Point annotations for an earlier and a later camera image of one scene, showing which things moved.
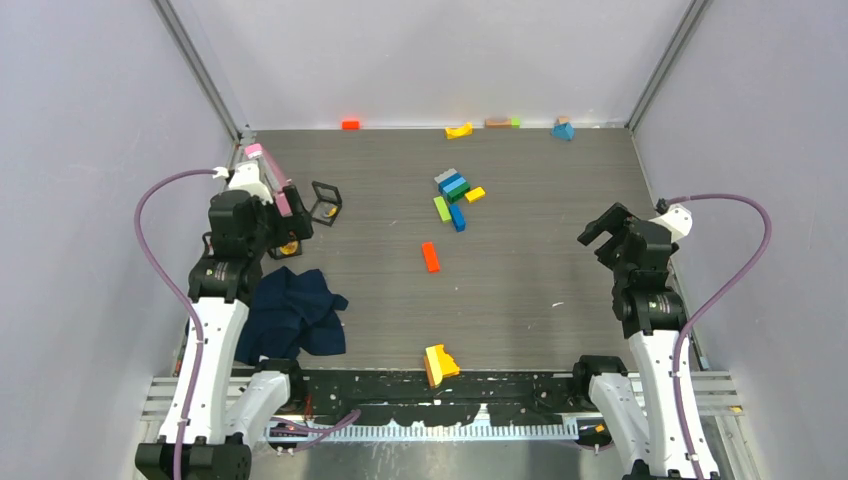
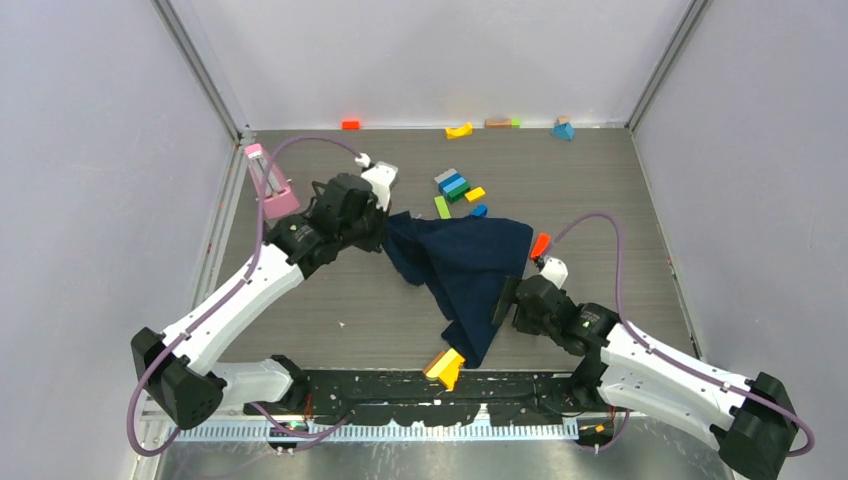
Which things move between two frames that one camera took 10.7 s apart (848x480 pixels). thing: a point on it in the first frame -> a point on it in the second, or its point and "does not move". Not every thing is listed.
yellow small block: [474, 194] does not move
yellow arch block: [459, 132] does not move
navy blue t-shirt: [293, 312] -> [464, 262]
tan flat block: [498, 124] does not move
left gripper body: [272, 228] -> [366, 232]
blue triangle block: [563, 131] does not move
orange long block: [431, 257] -> [540, 245]
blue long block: [458, 218] -> [480, 210]
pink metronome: [274, 176] does not move
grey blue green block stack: [452, 185] does not move
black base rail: [527, 399] does not move
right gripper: [611, 221] -> [507, 295]
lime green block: [443, 209] does not move
